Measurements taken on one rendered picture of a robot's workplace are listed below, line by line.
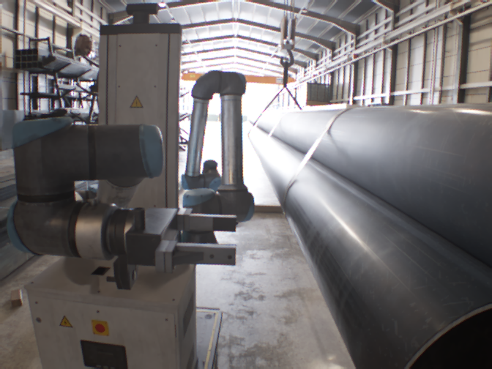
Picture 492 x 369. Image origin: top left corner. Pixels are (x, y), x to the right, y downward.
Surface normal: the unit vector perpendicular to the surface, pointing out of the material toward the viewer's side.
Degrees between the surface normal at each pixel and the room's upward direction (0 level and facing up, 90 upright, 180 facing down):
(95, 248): 104
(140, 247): 90
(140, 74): 90
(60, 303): 90
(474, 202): 94
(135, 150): 80
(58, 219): 53
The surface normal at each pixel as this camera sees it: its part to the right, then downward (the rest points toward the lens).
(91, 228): 0.04, -0.22
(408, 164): -0.99, -0.11
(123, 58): -0.04, 0.20
